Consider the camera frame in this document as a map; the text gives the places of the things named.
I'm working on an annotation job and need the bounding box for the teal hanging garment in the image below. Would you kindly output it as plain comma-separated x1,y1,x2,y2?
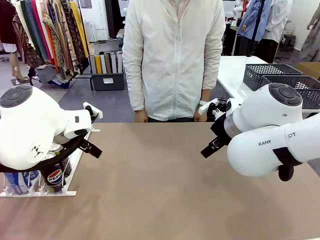
23,0,48,61

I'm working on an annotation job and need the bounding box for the dark grey plastic basket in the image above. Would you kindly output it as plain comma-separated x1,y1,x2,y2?
262,74,320,91
242,63,304,92
294,88,320,111

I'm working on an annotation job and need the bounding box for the blue white drink can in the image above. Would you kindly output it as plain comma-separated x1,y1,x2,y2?
4,171,29,195
24,170,42,191

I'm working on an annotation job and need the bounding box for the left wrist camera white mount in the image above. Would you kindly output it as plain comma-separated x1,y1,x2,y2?
82,101,104,124

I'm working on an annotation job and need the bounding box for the person in white jacket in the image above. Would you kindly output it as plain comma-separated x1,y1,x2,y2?
121,0,227,123

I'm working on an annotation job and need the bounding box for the black pole stand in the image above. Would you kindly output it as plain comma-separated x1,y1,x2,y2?
251,0,266,42

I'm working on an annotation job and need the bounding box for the black step stool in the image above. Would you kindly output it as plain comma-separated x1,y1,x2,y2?
281,33,297,52

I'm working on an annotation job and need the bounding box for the white flat board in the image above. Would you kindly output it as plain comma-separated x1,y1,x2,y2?
110,52,118,74
116,51,124,73
99,53,108,75

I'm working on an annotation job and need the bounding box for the white wire can dispenser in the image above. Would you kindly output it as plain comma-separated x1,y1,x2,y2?
0,127,101,199

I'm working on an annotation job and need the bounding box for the white side table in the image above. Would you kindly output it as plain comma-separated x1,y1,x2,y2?
216,55,320,120

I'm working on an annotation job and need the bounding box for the blue cloth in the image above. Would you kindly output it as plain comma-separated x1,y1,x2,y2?
48,74,73,90

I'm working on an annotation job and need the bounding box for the person's right hand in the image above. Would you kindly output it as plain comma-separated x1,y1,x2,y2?
134,109,149,123

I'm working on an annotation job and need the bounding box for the person's left hand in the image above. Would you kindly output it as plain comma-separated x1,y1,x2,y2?
194,109,208,123

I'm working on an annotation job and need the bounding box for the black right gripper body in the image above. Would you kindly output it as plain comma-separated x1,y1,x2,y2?
210,115,233,147

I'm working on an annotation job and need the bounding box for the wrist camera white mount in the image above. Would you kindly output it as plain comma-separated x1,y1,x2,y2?
82,101,104,124
199,98,227,121

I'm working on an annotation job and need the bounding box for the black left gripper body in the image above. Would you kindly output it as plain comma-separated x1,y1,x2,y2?
71,135,89,149

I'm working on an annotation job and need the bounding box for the white air purifier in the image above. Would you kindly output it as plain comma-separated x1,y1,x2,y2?
83,21,97,43

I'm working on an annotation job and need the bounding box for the black clothes rack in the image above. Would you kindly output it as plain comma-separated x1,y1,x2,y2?
28,0,95,91

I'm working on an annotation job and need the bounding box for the brown patterned shawl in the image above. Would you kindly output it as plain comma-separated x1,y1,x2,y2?
12,14,46,68

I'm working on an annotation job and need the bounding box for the mannequin in dark red dress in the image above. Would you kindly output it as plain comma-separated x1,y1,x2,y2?
0,0,31,86

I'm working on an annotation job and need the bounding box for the brown cardboard box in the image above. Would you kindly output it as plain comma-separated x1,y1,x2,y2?
296,61,320,81

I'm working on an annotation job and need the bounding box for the person's left forearm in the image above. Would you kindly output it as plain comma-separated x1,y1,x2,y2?
199,59,226,103

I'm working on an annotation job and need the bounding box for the grey storage bin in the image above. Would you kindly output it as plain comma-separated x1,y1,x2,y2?
90,71,125,92

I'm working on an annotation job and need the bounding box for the cream hanging garment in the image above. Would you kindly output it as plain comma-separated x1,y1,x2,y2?
13,1,33,48

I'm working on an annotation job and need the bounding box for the grey flat board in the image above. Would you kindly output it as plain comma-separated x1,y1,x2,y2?
89,54,97,75

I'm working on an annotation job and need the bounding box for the grey clothes pile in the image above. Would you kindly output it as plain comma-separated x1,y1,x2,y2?
36,65,60,85

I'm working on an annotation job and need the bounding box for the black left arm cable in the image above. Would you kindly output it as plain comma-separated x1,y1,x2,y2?
0,136,87,174

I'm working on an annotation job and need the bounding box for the brown flat board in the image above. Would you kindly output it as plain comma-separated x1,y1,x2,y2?
104,53,113,74

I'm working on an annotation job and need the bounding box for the person's right forearm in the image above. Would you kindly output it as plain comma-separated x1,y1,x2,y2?
123,59,146,113

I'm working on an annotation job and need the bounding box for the orange hanging garment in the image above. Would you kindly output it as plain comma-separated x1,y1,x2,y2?
44,24,60,73

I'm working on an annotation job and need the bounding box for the dark brown patterned garment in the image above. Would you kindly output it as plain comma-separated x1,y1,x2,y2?
59,0,84,74

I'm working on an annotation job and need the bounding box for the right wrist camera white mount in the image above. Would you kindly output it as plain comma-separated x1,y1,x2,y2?
199,98,227,121

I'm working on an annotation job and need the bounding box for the pink hanging garment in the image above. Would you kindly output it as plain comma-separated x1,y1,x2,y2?
31,0,51,61

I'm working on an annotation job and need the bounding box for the yellow flat board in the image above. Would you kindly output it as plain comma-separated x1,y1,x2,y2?
94,54,103,75

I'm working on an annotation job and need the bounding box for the olive patterned garment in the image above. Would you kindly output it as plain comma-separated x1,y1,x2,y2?
42,4,69,76

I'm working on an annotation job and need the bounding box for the yellow hanging garment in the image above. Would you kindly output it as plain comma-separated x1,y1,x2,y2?
69,1,90,59

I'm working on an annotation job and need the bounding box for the grey workbench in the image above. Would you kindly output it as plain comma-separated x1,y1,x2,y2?
116,28,126,55

